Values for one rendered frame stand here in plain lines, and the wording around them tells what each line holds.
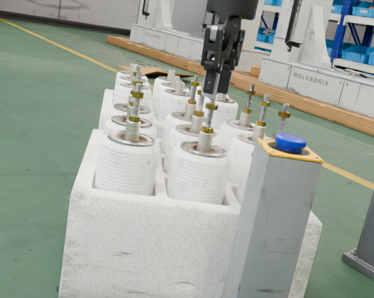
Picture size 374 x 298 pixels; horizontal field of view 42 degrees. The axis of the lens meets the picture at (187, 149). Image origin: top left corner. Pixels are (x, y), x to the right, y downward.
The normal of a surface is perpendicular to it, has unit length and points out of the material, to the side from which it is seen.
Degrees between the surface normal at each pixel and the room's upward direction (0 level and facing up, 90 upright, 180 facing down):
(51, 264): 0
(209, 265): 90
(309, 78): 90
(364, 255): 90
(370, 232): 90
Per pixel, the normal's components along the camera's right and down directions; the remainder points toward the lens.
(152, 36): -0.83, 0.00
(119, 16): 0.53, 0.31
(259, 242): 0.10, 0.28
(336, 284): 0.18, -0.95
